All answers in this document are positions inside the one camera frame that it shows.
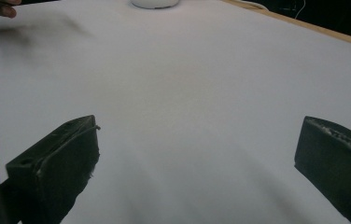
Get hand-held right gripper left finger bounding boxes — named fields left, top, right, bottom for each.
left=5, top=114, right=102, bottom=224

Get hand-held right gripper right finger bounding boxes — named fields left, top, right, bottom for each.
left=294, top=116, right=351, bottom=224

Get white bowl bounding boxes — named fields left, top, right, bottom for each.
left=130, top=0, right=181, bottom=10

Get white cable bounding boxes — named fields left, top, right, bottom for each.
left=242, top=0, right=307, bottom=21

